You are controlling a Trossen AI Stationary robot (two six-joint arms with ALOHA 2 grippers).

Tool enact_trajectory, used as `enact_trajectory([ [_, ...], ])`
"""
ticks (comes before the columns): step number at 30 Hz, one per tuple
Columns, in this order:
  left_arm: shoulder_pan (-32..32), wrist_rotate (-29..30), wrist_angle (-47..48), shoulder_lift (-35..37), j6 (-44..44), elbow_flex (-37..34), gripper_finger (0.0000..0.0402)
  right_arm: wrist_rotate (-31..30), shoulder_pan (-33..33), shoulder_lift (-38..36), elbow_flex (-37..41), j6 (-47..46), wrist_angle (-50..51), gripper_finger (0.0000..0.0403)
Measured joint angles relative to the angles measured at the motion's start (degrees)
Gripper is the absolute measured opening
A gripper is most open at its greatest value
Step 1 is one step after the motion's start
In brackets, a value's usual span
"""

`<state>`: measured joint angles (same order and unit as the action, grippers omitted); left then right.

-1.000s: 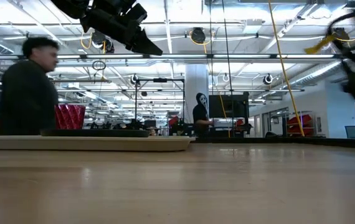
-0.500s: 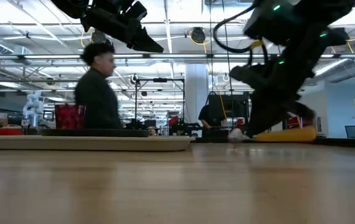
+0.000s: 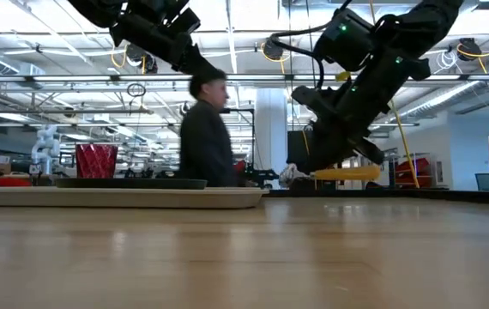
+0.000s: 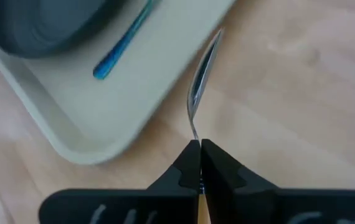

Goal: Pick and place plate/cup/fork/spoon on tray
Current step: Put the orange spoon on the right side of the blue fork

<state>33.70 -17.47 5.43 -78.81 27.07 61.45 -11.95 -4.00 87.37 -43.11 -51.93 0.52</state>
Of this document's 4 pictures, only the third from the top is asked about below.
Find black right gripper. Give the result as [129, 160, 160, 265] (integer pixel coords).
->
[307, 50, 432, 173]

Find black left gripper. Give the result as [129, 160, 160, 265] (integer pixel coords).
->
[110, 0, 225, 76]

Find orange-handled metal spoon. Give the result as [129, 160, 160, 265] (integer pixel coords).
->
[279, 162, 382, 187]

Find black round plate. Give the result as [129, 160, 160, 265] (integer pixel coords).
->
[54, 177, 208, 191]

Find red faceted plastic cup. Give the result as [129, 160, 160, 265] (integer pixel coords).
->
[75, 143, 119, 179]

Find beige plastic tray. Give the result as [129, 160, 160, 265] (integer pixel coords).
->
[0, 185, 270, 210]

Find black cabinet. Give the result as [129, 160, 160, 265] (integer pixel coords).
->
[287, 130, 315, 173]

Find red shelf bins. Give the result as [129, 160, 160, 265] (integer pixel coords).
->
[394, 156, 432, 190]

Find person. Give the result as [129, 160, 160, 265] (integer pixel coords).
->
[178, 70, 239, 189]

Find white pillar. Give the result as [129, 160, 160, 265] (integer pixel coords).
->
[255, 88, 289, 179]

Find red storage bins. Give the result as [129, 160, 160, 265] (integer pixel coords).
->
[0, 176, 33, 188]

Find yellow hanging cable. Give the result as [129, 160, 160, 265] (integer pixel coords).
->
[388, 98, 420, 190]

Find black aluminium table frame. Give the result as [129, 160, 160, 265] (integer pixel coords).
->
[265, 188, 489, 206]

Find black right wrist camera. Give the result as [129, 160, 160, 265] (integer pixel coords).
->
[291, 84, 329, 115]

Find black hanging cable loop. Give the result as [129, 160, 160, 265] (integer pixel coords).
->
[126, 82, 148, 99]

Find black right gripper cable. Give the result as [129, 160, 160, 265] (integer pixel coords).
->
[269, 21, 328, 89]

